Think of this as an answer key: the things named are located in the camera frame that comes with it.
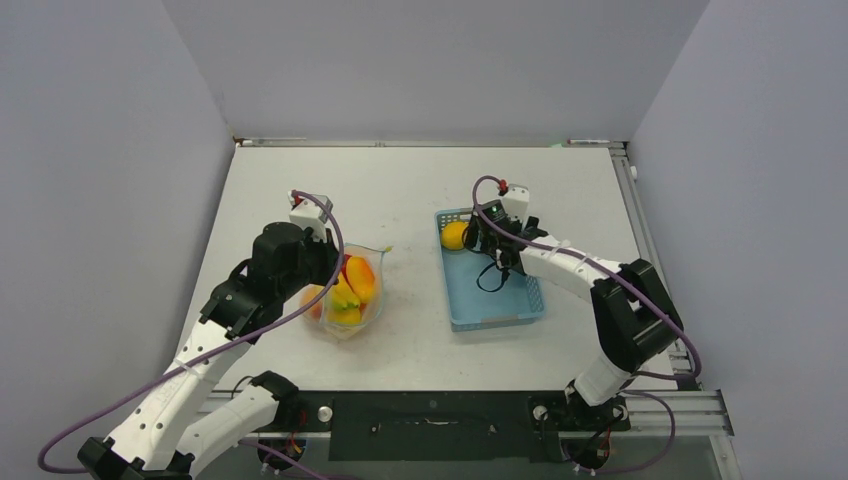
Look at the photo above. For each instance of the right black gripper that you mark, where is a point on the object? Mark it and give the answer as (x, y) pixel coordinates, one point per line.
(475, 234)

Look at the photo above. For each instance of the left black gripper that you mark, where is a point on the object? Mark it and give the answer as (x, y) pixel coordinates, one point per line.
(328, 253)

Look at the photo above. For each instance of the yellow orange fruit bottom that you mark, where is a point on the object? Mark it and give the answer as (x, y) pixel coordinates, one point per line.
(308, 297)

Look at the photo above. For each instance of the yellow orange fruit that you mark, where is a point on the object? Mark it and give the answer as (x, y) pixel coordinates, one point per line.
(345, 318)
(308, 297)

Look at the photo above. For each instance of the orange yellow mango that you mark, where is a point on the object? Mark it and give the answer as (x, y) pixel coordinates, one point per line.
(361, 278)

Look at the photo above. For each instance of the yellow banana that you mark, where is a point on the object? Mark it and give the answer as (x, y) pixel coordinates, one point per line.
(342, 295)

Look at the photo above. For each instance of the clear zip top bag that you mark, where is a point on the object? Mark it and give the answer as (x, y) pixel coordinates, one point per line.
(370, 311)

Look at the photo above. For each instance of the blue plastic basket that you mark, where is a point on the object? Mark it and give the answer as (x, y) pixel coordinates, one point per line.
(475, 299)

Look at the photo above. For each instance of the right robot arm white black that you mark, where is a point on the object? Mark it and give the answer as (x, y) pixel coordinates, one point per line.
(634, 316)

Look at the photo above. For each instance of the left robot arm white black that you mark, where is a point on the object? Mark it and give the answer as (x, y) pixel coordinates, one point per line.
(161, 439)

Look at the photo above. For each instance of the yellow lemon top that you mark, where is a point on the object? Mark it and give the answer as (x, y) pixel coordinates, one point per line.
(452, 235)

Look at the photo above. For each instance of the marker pen on edge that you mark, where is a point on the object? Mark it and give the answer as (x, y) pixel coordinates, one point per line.
(588, 142)

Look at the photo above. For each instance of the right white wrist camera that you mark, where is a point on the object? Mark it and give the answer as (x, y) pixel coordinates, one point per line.
(514, 199)

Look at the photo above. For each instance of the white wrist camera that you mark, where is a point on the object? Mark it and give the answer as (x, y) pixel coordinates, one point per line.
(514, 199)
(307, 214)

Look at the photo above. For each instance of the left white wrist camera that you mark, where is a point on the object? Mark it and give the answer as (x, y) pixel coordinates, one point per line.
(307, 214)

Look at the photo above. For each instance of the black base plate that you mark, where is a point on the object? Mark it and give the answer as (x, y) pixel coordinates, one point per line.
(538, 426)

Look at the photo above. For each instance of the aluminium rail frame right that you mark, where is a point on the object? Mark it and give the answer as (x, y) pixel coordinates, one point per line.
(696, 412)

